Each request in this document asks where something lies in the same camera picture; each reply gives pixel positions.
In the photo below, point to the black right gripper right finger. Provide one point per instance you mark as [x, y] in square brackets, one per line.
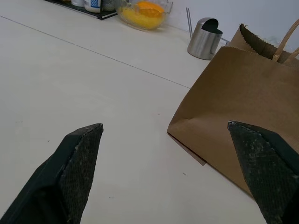
[268, 168]

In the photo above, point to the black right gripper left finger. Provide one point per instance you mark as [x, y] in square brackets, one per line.
[70, 177]

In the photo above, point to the steel watering can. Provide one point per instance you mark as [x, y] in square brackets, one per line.
[203, 42]

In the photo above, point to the clear glass fruit bowl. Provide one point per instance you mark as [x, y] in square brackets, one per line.
[127, 19]

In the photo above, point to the yellow lemon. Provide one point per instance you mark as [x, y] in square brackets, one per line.
[142, 19]

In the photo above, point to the orange fruit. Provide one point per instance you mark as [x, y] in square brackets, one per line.
[149, 7]

